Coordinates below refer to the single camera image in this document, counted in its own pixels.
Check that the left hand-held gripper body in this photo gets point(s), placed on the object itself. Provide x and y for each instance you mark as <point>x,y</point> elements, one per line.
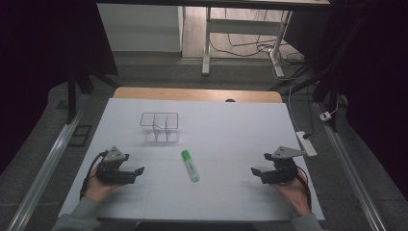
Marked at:
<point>110,174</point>

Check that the dark round table grommet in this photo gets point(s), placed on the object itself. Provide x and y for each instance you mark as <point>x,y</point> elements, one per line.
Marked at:
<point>230,100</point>

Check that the person's right hand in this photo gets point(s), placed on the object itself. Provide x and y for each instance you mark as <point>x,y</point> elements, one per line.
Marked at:
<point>295,194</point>

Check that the black rectangular floor frame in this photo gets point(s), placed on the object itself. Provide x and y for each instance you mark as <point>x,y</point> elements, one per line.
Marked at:
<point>80,135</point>

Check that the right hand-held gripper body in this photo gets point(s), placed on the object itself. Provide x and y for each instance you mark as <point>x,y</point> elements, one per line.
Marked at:
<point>284,171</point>

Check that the white cabinet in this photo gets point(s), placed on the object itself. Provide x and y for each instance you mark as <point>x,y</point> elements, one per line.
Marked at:
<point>139,27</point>

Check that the wooden table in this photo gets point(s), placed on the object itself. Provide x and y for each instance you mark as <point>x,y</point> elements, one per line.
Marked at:
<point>192,94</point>

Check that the clear plastic divided organizer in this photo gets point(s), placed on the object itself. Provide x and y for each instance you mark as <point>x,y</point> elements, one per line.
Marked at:
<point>159,126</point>

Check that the small white adapter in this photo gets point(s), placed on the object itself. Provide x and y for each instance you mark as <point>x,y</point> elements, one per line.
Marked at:
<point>325,116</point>

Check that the white power strip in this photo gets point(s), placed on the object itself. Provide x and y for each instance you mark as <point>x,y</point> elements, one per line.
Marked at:
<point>307,143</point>

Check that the aluminium rail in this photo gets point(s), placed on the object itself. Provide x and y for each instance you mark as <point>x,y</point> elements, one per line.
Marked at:
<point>48,170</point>
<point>352,173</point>

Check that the black stand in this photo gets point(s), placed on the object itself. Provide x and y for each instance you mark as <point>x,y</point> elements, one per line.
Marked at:
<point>75,93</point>
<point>320,83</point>

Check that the green highlighter pen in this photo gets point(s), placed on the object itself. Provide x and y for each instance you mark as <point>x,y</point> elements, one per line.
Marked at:
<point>190,166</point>

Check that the white desk frame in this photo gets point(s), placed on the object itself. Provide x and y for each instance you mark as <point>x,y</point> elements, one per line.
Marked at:
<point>243,27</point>

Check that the person's left hand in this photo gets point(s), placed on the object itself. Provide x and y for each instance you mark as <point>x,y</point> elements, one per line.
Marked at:
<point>97,191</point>

